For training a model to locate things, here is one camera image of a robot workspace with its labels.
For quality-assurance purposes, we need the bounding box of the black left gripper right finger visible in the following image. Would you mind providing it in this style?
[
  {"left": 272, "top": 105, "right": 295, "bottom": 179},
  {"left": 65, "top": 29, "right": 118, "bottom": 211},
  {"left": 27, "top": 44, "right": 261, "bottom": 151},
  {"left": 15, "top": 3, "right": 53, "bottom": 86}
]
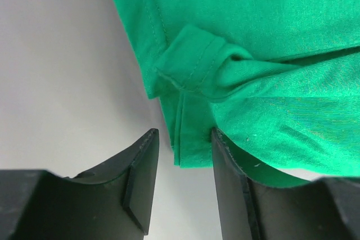
[{"left": 211, "top": 128, "right": 359, "bottom": 239}]

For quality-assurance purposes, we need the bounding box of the green t shirt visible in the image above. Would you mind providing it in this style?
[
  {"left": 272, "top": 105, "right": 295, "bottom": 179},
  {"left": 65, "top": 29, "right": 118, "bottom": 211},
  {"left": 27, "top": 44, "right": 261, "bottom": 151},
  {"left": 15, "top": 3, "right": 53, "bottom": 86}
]
[{"left": 113, "top": 0, "right": 359, "bottom": 187}]

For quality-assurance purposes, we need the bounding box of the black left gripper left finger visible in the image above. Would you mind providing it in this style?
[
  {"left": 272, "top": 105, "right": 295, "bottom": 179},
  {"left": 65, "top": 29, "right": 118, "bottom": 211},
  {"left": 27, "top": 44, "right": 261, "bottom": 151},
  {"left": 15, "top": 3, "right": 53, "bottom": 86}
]
[{"left": 1, "top": 129, "right": 159, "bottom": 239}]

